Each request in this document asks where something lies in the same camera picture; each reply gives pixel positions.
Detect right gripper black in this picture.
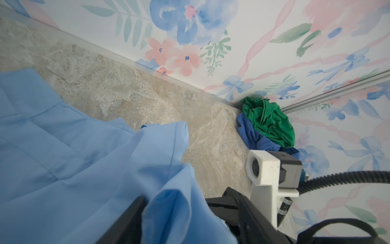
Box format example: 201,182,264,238
206,187,296,244

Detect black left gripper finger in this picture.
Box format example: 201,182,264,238
96,196,146,244

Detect light blue shirt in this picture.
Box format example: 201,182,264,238
1,68,237,244

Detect dark blue cloth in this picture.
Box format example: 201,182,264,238
237,113,300,160

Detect green cloth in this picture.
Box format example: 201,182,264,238
241,97,295,148

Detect black corrugated cable hose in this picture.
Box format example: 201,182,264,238
297,170,390,196

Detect aluminium corner post right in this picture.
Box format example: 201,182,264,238
281,70,390,114

